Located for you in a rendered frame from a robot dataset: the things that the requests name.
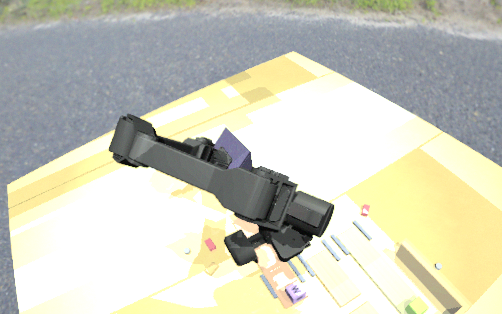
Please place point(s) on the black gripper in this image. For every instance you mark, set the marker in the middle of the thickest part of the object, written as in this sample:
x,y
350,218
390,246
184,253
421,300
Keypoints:
x,y
242,248

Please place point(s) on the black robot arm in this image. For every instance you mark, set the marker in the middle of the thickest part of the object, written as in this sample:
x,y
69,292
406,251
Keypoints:
x,y
253,195

